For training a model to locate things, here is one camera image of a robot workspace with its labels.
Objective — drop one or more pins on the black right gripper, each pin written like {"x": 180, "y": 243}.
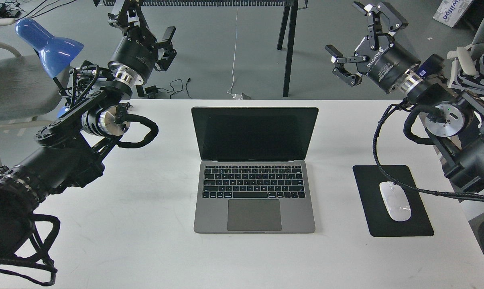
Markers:
{"x": 388, "y": 64}

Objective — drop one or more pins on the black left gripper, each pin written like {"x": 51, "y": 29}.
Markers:
{"x": 127, "y": 16}

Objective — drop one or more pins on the grey laptop computer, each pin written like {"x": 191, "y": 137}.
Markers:
{"x": 253, "y": 177}

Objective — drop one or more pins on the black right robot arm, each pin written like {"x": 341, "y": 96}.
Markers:
{"x": 451, "y": 121}

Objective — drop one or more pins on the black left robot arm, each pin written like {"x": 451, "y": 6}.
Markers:
{"x": 73, "y": 147}

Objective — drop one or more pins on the white cardboard box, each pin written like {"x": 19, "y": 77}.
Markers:
{"x": 450, "y": 12}

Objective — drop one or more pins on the blue desk lamp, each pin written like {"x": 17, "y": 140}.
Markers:
{"x": 55, "y": 54}

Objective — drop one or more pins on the black table legs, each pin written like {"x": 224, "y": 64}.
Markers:
{"x": 288, "y": 23}

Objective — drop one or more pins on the person in striped shirt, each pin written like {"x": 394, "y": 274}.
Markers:
{"x": 471, "y": 74}

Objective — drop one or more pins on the grey cushioned chair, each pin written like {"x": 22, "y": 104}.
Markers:
{"x": 26, "y": 90}

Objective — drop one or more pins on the black floor power strip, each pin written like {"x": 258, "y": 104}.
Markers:
{"x": 9, "y": 9}

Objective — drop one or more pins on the white computer mouse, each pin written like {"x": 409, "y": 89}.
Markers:
{"x": 395, "y": 201}

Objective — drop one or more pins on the black mouse pad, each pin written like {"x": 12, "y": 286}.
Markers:
{"x": 380, "y": 224}

